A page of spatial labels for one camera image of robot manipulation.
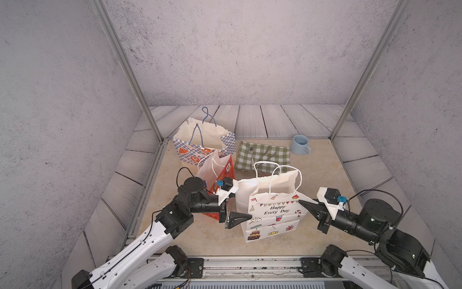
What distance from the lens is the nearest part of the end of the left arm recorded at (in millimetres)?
542

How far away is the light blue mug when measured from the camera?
110 centimetres

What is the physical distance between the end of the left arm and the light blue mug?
68 centimetres
